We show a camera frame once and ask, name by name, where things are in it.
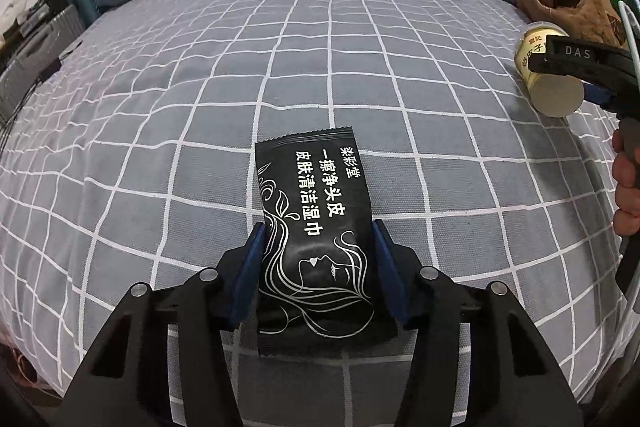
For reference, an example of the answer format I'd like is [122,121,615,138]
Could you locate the black charger with cable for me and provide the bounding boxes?
[0,39,83,158]

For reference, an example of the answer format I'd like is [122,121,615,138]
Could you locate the black wipe packet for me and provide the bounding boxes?
[254,127,401,358]

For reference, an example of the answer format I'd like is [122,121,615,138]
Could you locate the grey checked bed sheet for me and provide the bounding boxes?
[0,0,631,427]

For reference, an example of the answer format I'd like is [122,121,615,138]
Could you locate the white cable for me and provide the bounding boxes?
[617,0,640,75]

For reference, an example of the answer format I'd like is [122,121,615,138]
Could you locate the yellow paper cup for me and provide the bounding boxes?
[514,21,586,118]

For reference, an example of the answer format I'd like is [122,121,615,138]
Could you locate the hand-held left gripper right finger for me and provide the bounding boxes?
[371,219,586,427]

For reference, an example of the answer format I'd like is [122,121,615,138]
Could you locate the tangled floor cables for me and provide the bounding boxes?
[0,342,41,390]

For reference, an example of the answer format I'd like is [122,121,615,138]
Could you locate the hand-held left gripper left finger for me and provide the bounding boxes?
[52,222,269,427]

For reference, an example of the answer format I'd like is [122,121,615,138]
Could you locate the person's right hand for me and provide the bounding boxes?
[612,132,636,238]

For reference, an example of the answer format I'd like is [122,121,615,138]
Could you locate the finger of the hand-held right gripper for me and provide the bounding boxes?
[529,34,621,94]
[580,82,620,110]

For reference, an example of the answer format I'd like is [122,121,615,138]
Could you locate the grey suitcase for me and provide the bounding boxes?
[0,4,86,122]

